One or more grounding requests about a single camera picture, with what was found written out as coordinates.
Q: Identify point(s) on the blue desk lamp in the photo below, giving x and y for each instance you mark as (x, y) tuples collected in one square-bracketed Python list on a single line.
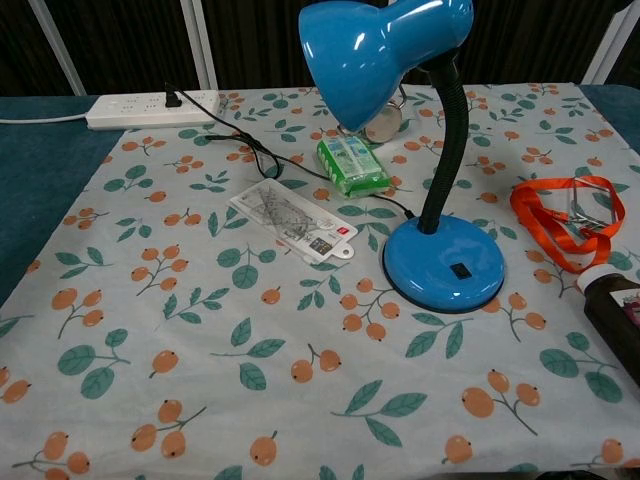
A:
[(445, 260)]

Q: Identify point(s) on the clear ruler set package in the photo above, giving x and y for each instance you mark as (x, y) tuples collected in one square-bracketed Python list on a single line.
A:
[(285, 215)]

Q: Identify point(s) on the green tissue pack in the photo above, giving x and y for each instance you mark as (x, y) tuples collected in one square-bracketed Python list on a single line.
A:
[(352, 165)]

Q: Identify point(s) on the stainless steel cup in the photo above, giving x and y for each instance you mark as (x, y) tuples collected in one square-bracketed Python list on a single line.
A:
[(386, 125)]

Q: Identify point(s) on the floral tablecloth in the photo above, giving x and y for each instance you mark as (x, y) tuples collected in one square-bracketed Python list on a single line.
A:
[(200, 350)]

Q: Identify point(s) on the white power strip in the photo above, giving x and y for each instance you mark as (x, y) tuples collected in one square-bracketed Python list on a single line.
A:
[(140, 112)]

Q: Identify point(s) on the clear badge holder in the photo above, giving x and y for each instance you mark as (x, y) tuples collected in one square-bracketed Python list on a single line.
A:
[(586, 220)]

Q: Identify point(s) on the dark grape juice bottle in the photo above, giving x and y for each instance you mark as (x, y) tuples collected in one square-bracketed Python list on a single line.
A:
[(615, 310)]

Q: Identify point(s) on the white frame post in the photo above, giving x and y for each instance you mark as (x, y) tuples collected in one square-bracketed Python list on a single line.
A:
[(612, 45), (200, 45), (57, 47)]

